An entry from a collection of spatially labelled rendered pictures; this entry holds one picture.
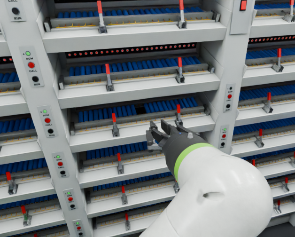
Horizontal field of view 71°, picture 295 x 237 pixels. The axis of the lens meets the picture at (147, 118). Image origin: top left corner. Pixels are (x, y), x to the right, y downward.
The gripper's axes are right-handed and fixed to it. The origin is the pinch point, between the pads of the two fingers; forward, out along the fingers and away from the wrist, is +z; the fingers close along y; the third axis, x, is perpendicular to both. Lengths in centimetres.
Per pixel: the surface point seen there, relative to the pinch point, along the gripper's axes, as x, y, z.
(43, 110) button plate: 6.8, -35.3, 17.0
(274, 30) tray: 26, 51, 14
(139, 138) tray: -10.6, -3.3, 21.8
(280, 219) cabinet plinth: -94, 92, 43
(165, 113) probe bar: -2.6, 9.7, 25.9
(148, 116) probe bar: -3.0, 2.1, 26.1
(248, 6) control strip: 34, 37, 11
